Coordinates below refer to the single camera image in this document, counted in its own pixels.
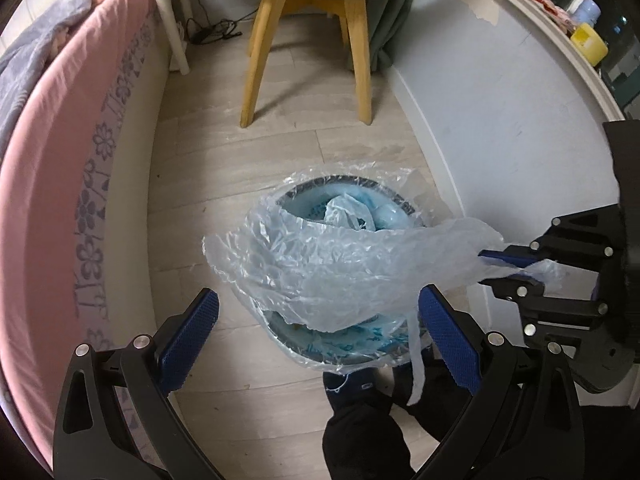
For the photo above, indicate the person's leg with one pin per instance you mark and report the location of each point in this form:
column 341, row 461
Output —
column 360, row 440
column 440, row 410

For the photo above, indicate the person's left leg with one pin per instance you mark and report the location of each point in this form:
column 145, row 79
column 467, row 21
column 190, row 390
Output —
column 360, row 440

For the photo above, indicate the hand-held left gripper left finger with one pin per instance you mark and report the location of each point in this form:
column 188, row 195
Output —
column 192, row 340

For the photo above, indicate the yellow container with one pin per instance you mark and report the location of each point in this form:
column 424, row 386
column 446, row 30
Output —
column 590, row 45

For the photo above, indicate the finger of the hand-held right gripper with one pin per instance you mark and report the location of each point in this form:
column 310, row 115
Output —
column 506, row 291
column 495, row 258

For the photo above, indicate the bed with pink sheet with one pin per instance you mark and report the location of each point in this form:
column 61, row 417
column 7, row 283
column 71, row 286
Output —
column 50, row 160

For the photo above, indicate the clear plastic bag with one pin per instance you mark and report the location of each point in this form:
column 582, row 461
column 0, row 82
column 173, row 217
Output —
column 325, row 260

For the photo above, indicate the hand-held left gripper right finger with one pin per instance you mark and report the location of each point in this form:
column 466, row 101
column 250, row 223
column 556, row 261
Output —
column 447, row 340

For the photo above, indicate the blue blanket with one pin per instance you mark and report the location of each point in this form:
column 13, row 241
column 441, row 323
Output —
column 30, row 60

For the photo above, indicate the person's left dark slipper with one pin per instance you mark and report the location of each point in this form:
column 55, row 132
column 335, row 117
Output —
column 360, row 385

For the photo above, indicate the pink printed packet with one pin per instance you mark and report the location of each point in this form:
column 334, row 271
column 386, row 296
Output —
column 557, row 17

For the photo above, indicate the green curtain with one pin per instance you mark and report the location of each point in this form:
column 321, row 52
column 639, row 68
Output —
column 395, row 25

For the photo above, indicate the person's right leg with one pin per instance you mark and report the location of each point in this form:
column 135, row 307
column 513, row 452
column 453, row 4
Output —
column 440, row 410

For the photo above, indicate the white window counter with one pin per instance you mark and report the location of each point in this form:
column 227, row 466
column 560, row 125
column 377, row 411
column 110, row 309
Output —
column 475, row 85

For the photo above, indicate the round trash bin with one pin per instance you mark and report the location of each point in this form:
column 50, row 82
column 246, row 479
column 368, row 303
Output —
column 320, row 346

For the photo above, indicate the dark glass window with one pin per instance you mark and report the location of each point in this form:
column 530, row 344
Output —
column 620, row 70

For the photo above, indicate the light blue bottle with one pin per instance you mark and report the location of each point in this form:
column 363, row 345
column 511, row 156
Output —
column 589, row 10

